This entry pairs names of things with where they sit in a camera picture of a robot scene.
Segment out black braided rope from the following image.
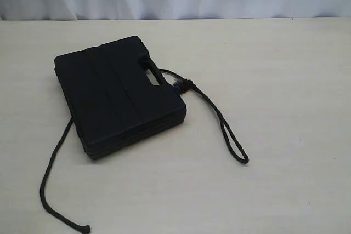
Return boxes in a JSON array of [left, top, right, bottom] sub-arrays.
[[39, 67, 250, 234]]

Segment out black plastic carry case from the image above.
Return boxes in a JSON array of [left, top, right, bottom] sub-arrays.
[[54, 36, 186, 160]]

